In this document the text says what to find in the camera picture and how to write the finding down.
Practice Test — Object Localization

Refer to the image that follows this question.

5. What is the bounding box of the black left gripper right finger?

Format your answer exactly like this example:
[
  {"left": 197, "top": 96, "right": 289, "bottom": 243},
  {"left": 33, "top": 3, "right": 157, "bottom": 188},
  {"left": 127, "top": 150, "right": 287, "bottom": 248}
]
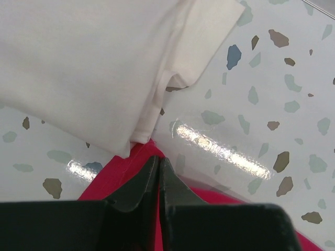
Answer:
[{"left": 159, "top": 158, "right": 302, "bottom": 250}]

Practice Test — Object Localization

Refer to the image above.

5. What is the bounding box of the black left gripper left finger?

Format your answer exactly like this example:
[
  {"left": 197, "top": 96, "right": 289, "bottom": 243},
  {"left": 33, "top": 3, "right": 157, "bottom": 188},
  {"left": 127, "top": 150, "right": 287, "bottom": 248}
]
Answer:
[{"left": 1, "top": 156, "right": 159, "bottom": 250}]

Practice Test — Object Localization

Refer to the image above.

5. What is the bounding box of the magenta t shirt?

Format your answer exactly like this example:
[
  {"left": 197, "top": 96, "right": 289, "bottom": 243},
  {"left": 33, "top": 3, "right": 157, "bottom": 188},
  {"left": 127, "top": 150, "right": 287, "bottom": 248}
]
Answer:
[{"left": 79, "top": 140, "right": 322, "bottom": 251}]

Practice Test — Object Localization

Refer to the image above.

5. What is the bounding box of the folded cream t shirt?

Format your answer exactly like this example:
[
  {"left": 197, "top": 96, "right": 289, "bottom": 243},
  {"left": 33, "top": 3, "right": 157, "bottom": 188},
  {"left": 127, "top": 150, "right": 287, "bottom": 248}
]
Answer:
[{"left": 1, "top": 1, "right": 244, "bottom": 158}]

